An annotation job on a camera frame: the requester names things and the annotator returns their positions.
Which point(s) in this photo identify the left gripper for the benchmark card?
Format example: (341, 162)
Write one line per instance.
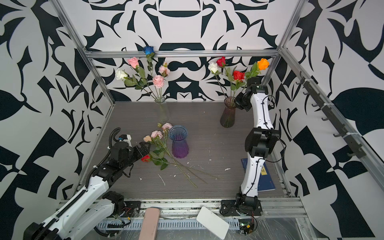
(140, 153)

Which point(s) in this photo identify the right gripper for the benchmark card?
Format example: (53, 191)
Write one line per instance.
(237, 101)

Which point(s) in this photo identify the maroon glass vase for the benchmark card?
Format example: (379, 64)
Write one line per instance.
(228, 117)

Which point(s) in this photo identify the white rose flower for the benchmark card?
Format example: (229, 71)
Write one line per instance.
(121, 74)
(214, 69)

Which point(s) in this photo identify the clear glass vase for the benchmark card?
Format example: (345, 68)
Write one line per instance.
(162, 110)

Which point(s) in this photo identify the blue purple glass vase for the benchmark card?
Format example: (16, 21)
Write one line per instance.
(178, 135)

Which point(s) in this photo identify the large pink peony flower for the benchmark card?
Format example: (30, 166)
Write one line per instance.
(158, 82)

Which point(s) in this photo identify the pink rose flower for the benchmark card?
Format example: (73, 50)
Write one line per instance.
(135, 65)

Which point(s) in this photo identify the blue rose flower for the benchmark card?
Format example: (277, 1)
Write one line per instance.
(150, 53)

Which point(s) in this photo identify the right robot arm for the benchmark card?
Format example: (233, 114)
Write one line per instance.
(259, 143)

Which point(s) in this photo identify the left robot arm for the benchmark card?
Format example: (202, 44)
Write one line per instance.
(94, 201)

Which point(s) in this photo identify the blue book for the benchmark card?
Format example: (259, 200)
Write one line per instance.
(265, 180)

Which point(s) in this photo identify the small pink flower sprig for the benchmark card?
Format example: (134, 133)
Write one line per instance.
(164, 71)

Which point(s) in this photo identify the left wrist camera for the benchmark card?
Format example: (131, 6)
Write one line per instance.
(125, 138)

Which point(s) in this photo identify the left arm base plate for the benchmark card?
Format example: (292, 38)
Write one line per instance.
(127, 209)

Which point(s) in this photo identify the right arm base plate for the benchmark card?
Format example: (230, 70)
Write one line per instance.
(247, 207)

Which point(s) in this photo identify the wall hook rail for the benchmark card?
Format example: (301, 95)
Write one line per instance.
(333, 115)

